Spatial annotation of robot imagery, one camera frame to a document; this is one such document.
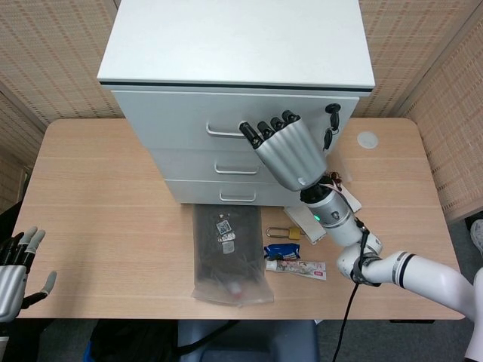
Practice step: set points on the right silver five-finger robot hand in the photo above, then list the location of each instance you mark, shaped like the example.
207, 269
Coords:
294, 151

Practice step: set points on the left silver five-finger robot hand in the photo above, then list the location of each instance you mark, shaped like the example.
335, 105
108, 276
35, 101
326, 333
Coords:
9, 283

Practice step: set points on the white drawer with key lock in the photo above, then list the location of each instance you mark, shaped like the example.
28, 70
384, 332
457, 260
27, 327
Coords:
170, 113

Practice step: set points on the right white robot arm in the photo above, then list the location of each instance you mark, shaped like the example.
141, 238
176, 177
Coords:
339, 222

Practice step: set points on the white drawer cabinet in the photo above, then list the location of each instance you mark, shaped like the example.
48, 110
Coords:
234, 37

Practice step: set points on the white small box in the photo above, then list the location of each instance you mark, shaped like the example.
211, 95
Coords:
305, 222

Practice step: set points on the round grey table grommet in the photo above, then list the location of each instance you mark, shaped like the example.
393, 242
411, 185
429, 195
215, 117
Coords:
368, 139

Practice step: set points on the brass long-shackle padlock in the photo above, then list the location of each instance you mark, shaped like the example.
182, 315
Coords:
295, 234

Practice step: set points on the blue snack packet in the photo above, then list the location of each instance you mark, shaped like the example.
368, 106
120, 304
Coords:
283, 250

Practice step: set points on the floral print cream tube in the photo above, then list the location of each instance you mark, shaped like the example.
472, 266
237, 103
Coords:
302, 268

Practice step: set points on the frosted bag with black contents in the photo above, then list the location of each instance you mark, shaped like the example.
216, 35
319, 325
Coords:
226, 256

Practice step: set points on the woven bamboo partition screen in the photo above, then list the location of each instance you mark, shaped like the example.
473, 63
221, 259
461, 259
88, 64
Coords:
49, 56
434, 56

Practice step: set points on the white shoe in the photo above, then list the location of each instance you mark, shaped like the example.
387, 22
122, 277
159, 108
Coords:
478, 235

